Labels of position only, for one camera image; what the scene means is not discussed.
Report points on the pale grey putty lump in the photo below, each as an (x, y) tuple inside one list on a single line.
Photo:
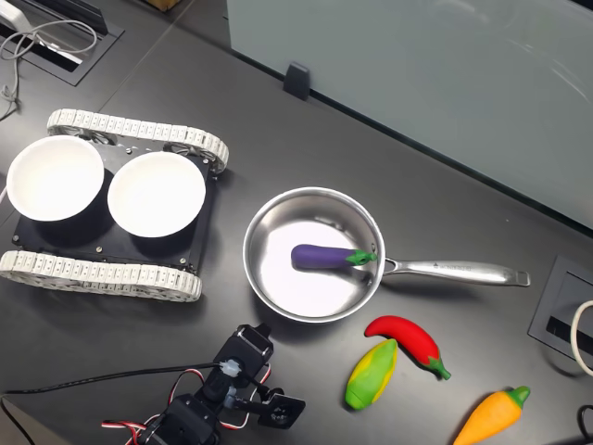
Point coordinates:
[(230, 367)]

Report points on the brown cardboard box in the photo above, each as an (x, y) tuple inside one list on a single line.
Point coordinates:
[(162, 3)]

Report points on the black partition clip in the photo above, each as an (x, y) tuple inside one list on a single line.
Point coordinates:
[(296, 81)]

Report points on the white bowl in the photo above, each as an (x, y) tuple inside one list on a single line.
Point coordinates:
[(54, 178), (155, 194)]

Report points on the frosted glass partition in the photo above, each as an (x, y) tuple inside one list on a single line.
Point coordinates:
[(417, 69)]

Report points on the orange toy carrot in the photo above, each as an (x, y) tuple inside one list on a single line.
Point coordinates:
[(491, 417)]

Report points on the red toy chilli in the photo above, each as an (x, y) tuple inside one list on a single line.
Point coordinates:
[(407, 338)]

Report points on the white power adapter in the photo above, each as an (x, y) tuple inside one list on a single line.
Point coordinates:
[(11, 14)]

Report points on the yellow green toy corn cob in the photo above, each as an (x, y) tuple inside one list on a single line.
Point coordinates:
[(370, 375)]

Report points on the purple toy aubergine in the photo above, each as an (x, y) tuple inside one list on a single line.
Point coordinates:
[(324, 256)]

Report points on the black vehicle with white tracks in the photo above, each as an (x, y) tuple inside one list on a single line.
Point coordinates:
[(69, 241)]

